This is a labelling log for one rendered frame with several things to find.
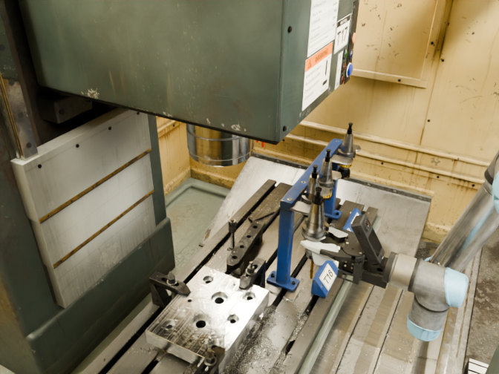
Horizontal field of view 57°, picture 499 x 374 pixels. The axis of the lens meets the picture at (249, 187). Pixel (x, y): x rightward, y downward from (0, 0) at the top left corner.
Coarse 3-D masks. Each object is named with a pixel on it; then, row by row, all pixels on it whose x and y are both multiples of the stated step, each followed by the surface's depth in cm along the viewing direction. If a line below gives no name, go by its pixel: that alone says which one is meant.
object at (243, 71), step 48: (48, 0) 99; (96, 0) 93; (144, 0) 87; (192, 0) 82; (240, 0) 78; (288, 0) 76; (48, 48) 106; (96, 48) 99; (144, 48) 93; (192, 48) 87; (240, 48) 82; (288, 48) 81; (96, 96) 106; (144, 96) 99; (192, 96) 93; (240, 96) 87; (288, 96) 87
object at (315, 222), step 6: (312, 204) 105; (318, 204) 105; (312, 210) 106; (318, 210) 105; (312, 216) 106; (318, 216) 106; (312, 222) 107; (318, 222) 106; (324, 222) 108; (312, 228) 107; (318, 228) 107
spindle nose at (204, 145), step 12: (192, 132) 104; (204, 132) 101; (216, 132) 101; (192, 144) 106; (204, 144) 103; (216, 144) 102; (228, 144) 103; (240, 144) 104; (252, 144) 109; (192, 156) 108; (204, 156) 105; (216, 156) 104; (228, 156) 104; (240, 156) 106
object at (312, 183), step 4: (312, 180) 133; (316, 180) 133; (308, 184) 134; (312, 184) 133; (316, 184) 133; (308, 188) 135; (312, 188) 134; (308, 192) 135; (312, 192) 134; (308, 196) 135; (312, 196) 135
